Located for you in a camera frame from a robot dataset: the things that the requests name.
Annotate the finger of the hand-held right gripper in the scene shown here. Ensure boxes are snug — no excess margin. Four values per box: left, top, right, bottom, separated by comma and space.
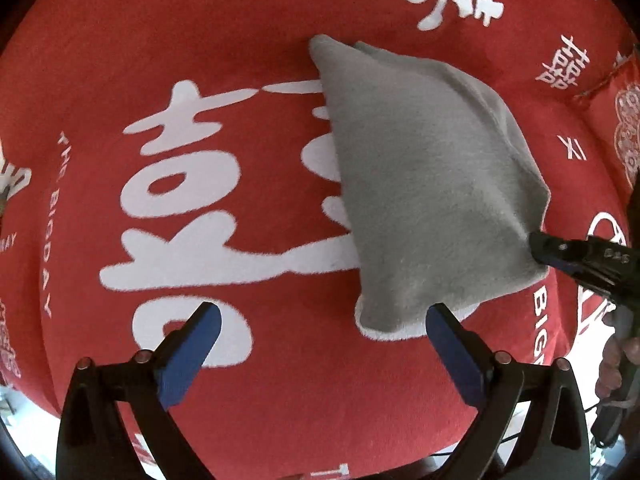
537, 255, 623, 307
528, 230, 640, 273

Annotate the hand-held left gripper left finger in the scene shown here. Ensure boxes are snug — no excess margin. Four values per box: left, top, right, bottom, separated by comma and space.
56, 302, 223, 480

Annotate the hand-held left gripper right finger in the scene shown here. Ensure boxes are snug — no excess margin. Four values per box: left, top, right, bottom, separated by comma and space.
425, 302, 592, 480

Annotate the grey cloth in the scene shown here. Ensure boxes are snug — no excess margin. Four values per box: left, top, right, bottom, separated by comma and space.
308, 34, 552, 342

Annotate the person's right hand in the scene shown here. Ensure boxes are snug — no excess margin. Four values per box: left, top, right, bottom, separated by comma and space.
595, 310, 640, 402

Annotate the red printed pillow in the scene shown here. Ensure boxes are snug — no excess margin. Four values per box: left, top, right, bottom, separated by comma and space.
582, 45, 640, 202

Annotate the red printed blanket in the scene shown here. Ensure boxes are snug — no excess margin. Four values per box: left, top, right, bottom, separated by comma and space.
0, 0, 640, 480

